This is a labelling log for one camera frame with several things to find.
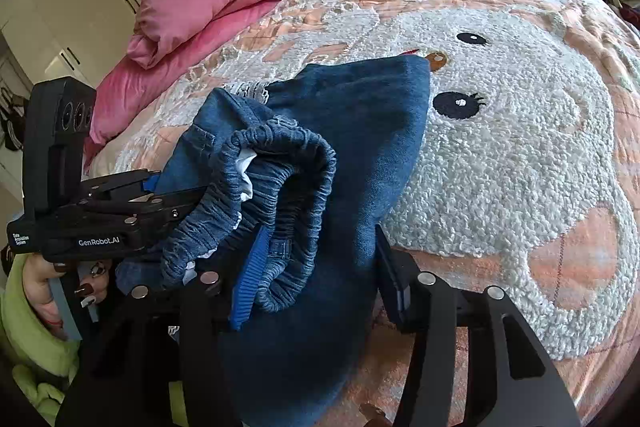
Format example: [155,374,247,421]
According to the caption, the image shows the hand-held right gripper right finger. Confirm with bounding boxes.
[375,227,584,427]

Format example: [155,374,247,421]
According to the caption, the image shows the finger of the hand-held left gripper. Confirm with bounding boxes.
[80,169,162,204]
[90,186,211,229]

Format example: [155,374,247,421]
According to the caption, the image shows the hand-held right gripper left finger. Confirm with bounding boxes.
[55,225,275,427]

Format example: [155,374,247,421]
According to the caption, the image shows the blue denim pants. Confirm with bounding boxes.
[115,56,434,427]

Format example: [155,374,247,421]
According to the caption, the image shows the person's left forearm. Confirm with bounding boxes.
[0,257,83,425]

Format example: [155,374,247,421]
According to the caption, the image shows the person's left hand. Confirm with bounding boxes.
[22,256,115,339]

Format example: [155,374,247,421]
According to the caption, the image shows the dark hanging bag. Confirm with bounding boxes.
[0,84,27,154]

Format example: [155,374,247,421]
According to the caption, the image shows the bear printed blanket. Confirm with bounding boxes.
[82,0,640,427]

